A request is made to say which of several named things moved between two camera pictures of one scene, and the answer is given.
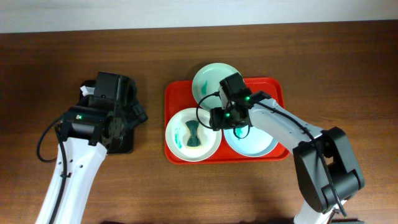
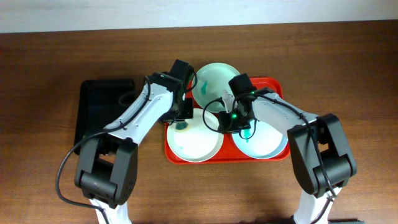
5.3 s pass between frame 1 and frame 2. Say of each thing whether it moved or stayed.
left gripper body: moved
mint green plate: stayed
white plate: stayed
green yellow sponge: moved
